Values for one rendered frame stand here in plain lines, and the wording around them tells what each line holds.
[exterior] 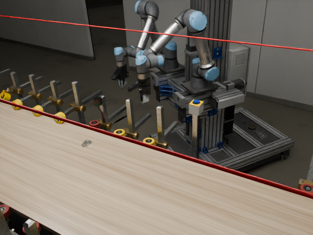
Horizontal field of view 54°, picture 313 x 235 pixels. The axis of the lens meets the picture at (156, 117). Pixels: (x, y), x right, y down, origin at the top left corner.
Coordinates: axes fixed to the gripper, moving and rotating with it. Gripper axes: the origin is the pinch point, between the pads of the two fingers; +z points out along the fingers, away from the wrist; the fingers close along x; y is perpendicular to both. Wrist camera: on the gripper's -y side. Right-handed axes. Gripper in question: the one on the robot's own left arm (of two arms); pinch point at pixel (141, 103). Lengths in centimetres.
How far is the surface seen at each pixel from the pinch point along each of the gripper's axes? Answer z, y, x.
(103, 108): 5.5, -30.0, 4.8
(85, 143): 15.2, -38.7, -25.7
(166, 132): 23.0, 17.1, -5.1
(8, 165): 15, -84, -46
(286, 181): 108, 131, 27
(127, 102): -5.3, -9.2, -7.0
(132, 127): 15.6, -7.7, -7.3
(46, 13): 24, -218, 459
